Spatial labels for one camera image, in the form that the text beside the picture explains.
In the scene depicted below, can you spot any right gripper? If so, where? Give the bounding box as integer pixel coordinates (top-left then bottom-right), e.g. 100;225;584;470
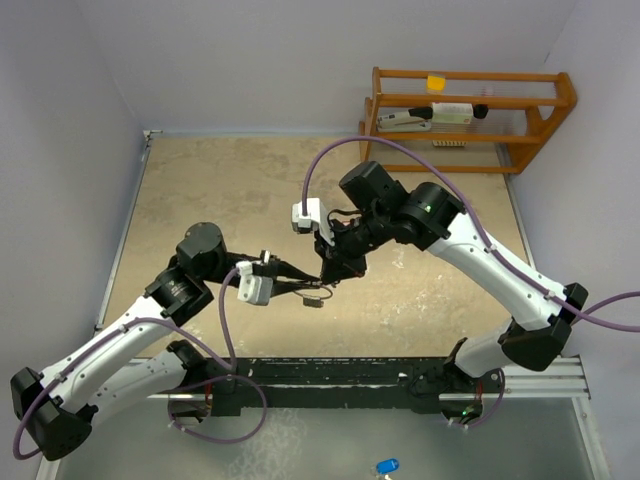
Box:
315;205;392;281

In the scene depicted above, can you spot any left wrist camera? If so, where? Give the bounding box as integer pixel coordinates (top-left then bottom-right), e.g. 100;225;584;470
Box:
236;260;274;306

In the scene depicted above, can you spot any large silver keyring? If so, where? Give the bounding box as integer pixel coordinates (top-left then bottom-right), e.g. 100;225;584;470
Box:
296;285;334;309

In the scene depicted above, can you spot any blue key tag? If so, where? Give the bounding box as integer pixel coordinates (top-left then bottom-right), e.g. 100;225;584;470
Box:
371;458;400;479

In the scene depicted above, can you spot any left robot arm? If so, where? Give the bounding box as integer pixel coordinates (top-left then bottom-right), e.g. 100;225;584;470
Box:
10;222;321;461

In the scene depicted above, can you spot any white staples box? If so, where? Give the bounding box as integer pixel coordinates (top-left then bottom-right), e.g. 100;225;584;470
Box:
431;102;474;125

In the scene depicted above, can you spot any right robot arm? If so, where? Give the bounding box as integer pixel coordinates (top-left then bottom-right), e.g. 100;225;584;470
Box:
307;162;588;391

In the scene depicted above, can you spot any yellow sticky note pad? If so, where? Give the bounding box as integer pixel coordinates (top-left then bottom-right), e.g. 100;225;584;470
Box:
426;75;446;94

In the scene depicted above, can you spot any black base frame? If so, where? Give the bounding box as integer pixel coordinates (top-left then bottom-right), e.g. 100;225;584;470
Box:
166;340;501;420

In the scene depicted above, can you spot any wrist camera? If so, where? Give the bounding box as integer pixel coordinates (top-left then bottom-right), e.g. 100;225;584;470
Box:
236;260;274;306
291;198;334;246

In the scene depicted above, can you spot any strip of staples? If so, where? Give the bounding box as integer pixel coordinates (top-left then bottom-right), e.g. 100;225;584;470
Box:
432;140;467;148

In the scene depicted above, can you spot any grey black stapler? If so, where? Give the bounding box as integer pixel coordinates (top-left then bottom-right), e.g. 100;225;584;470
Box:
376;107;433;133

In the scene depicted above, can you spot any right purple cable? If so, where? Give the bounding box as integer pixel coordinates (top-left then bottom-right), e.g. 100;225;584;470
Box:
303;135;640;431

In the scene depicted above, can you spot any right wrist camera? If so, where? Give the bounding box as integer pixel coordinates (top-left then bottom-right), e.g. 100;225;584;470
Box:
291;198;334;246

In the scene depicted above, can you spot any wooden shelf rack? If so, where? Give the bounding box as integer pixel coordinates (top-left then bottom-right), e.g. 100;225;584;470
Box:
359;67;578;174

